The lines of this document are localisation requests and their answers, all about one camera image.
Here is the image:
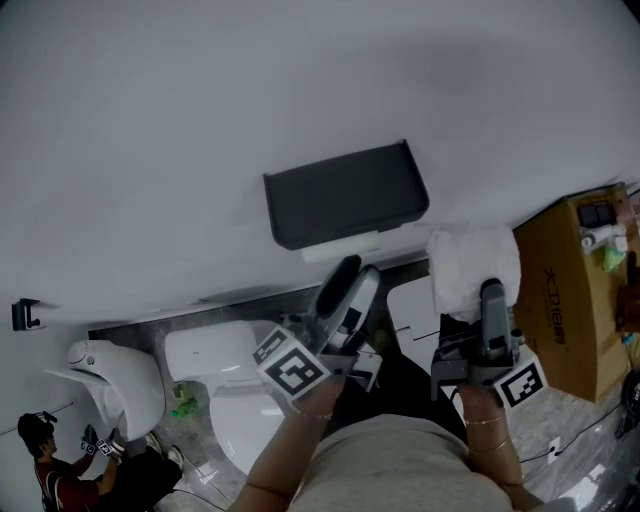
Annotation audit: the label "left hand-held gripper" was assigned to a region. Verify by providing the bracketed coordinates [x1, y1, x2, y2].
[252, 253, 384, 404]

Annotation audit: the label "thin wall cable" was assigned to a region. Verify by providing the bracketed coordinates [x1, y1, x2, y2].
[0, 399, 76, 437]

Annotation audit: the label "thin used toilet paper roll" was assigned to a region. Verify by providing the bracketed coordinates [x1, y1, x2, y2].
[301, 230, 383, 265]

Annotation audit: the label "large brown cardboard box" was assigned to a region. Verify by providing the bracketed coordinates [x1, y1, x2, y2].
[512, 185, 637, 404]

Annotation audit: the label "black wall hook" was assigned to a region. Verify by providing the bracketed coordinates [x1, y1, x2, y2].
[10, 297, 47, 332]

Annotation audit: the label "green bottle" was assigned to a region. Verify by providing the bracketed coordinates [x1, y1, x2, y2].
[171, 397, 200, 420]

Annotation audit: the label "small white open-lid toilet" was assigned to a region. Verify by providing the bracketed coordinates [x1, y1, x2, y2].
[43, 339, 167, 444]

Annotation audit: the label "white square-lid toilet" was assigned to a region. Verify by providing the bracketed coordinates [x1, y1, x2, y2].
[385, 273, 469, 416]

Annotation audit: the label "white rounded toilet with tank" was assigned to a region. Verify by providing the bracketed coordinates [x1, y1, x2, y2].
[163, 319, 287, 476]

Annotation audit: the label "brown claw clip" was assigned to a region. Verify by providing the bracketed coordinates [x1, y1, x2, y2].
[614, 249, 640, 334]

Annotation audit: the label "black wall paper holder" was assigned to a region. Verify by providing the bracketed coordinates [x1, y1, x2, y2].
[262, 138, 431, 252]

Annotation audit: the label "black metal fixture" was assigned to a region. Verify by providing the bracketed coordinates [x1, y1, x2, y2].
[577, 199, 617, 228]

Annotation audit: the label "white tissue wad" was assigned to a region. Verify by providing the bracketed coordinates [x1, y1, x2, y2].
[425, 224, 522, 324]

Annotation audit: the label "person's left forearm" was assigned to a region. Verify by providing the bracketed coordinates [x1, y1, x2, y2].
[242, 377, 347, 512]

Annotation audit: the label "person's grey sweatshirt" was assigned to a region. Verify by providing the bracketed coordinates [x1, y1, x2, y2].
[289, 413, 576, 512]

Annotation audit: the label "white tube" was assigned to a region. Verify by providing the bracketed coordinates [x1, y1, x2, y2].
[579, 227, 626, 251]

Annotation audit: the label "person's right forearm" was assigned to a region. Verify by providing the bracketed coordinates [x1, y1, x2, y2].
[457, 382, 544, 511]

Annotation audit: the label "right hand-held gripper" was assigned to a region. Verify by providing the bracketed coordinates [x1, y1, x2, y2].
[430, 278, 547, 410]

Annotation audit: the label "person's black trousers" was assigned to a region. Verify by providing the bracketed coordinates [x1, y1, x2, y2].
[329, 344, 469, 446]

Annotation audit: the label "gold bangle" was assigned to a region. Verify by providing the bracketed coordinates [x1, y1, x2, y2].
[467, 435, 512, 456]

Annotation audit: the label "green packet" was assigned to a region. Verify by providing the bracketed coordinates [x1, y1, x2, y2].
[602, 244, 628, 274]

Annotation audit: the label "black floor cable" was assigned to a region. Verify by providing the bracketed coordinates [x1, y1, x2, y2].
[169, 487, 227, 512]
[519, 399, 626, 464]

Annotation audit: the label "black round device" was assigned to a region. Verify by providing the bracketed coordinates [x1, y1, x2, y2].
[618, 367, 640, 437]

